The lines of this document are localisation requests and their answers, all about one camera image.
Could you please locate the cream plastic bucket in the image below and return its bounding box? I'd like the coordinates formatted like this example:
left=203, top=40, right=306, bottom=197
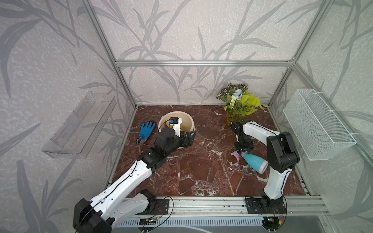
left=158, top=111, right=196, bottom=137

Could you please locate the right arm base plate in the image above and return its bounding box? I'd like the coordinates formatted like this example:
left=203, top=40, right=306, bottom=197
left=244, top=196, right=287, bottom=214

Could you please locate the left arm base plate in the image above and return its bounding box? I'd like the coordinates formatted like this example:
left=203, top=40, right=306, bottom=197
left=138, top=198, right=170, bottom=216

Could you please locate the white wire mesh basket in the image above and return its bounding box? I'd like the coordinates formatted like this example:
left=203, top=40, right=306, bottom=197
left=283, top=88, right=356, bottom=161

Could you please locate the aluminium mounting rail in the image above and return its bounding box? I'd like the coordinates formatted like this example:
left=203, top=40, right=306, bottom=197
left=84, top=196, right=330, bottom=218

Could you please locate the blue gardening glove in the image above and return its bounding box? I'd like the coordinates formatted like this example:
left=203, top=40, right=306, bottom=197
left=136, top=121, right=156, bottom=145

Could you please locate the teal pink spray bottle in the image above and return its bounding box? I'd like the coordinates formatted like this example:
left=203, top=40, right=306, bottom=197
left=231, top=151, right=269, bottom=174

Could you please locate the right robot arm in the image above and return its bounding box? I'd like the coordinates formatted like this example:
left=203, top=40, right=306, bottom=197
left=230, top=120, right=300, bottom=201

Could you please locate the artificial plant in vase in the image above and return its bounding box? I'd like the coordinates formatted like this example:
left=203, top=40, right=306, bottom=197
left=216, top=83, right=269, bottom=126

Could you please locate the clear plastic wall shelf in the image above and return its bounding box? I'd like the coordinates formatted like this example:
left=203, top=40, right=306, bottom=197
left=41, top=91, right=117, bottom=159

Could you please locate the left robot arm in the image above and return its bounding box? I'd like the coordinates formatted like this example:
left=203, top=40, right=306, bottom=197
left=72, top=127, right=196, bottom=233

